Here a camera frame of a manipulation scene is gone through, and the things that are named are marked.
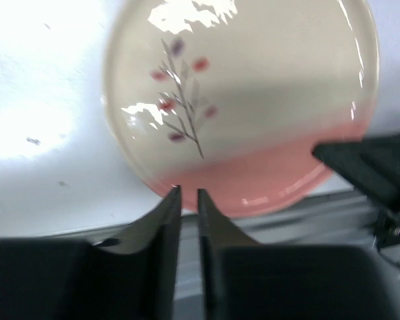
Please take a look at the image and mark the aluminium extrusion rail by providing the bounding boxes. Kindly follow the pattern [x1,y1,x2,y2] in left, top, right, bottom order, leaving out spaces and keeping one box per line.
[173,186,400,320]

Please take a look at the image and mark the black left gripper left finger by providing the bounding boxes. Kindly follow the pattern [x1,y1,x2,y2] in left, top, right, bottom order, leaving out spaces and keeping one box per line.
[0,187,181,319]

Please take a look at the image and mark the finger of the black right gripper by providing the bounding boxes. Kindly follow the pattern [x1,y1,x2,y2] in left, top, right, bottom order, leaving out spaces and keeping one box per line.
[312,133,400,213]

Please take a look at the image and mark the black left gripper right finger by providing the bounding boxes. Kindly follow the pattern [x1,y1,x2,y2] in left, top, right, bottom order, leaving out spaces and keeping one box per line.
[197,189,400,319]

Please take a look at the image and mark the pink and cream floral plate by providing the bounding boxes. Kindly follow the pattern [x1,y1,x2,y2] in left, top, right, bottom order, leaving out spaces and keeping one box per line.
[103,1,379,217]

